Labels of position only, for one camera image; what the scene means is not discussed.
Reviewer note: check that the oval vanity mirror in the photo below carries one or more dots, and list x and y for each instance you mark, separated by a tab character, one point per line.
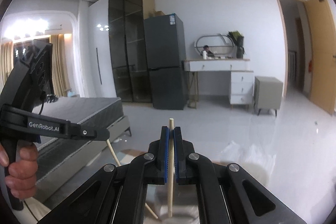
219	44

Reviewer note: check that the dark glass cabinet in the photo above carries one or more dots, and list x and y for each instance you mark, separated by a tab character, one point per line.
128	50

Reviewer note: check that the grey nightstand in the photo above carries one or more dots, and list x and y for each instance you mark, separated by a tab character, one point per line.
267	94

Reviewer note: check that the grey quilted bed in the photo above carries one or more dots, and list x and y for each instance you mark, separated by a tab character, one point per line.
96	120

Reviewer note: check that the dark grey refrigerator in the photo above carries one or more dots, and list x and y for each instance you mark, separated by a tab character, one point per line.
165	53

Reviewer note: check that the white bottle on desk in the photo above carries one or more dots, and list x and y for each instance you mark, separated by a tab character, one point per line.
204	54

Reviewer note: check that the beige curtain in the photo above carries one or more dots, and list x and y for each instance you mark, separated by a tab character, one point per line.
60	78

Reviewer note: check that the white wardrobe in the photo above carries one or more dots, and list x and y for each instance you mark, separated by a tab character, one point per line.
99	49

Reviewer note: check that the person's left hand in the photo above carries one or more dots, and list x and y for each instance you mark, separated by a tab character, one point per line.
22	174

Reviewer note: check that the yellow wooden door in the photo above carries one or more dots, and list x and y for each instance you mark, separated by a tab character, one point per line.
322	30

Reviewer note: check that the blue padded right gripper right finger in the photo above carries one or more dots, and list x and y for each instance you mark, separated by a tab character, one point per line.
227	193

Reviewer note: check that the white dressing desk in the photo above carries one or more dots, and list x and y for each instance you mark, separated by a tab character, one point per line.
230	77

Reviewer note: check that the plant in black wrap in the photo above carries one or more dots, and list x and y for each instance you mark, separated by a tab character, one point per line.
238	41

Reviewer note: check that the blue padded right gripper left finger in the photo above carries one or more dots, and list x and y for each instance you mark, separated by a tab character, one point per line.
95	201

